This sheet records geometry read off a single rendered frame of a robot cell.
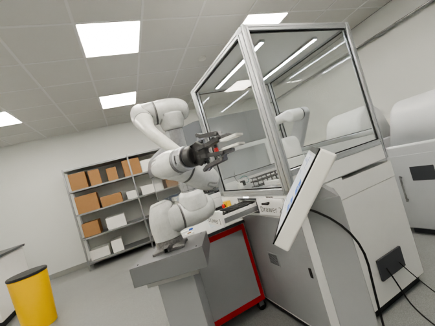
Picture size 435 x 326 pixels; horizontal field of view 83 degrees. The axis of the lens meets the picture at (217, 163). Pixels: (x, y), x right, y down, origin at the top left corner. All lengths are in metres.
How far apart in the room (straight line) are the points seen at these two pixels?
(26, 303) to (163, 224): 2.65
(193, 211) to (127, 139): 4.73
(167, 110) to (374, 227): 1.54
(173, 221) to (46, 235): 4.91
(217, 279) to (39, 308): 2.40
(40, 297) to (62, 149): 3.23
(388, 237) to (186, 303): 1.42
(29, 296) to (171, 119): 2.93
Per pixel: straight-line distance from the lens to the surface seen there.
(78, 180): 5.57
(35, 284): 3.80
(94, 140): 6.09
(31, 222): 6.23
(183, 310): 1.55
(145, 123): 1.27
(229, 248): 2.05
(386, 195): 2.13
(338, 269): 1.01
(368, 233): 1.97
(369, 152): 2.05
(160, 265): 1.37
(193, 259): 1.33
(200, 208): 1.47
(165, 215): 1.43
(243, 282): 2.17
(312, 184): 0.73
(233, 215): 1.76
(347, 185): 1.83
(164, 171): 0.92
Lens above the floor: 1.23
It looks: 1 degrees up
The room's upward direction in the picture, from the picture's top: 16 degrees counter-clockwise
